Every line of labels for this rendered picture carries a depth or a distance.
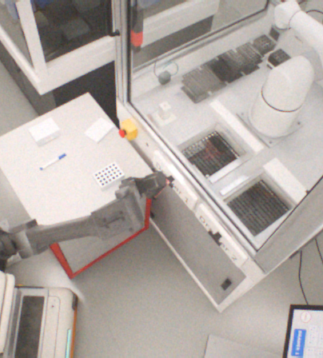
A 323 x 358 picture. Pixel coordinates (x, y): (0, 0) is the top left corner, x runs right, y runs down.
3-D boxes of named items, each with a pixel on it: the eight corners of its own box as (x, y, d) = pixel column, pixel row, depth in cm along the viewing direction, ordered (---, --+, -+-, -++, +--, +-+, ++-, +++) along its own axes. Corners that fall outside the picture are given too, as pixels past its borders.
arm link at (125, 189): (110, 195, 99) (126, 235, 100) (131, 187, 99) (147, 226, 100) (117, 179, 141) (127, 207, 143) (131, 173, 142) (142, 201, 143)
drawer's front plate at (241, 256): (238, 268, 162) (245, 260, 152) (194, 215, 172) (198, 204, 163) (241, 265, 163) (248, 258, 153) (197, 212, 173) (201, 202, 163)
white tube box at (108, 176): (102, 192, 181) (101, 188, 178) (92, 178, 184) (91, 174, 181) (125, 178, 185) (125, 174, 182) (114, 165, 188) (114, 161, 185)
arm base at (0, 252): (-14, 226, 123) (-21, 264, 117) (2, 221, 119) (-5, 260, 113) (9, 234, 129) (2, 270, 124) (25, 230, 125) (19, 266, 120)
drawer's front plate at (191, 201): (191, 211, 173) (194, 200, 164) (152, 163, 183) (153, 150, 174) (194, 208, 174) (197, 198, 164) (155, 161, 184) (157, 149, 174)
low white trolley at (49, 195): (71, 285, 234) (47, 244, 167) (22, 208, 256) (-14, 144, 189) (150, 233, 253) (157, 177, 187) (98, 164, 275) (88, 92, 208)
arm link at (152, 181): (117, 181, 138) (127, 204, 139) (144, 173, 132) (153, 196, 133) (135, 172, 148) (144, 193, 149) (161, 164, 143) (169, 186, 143)
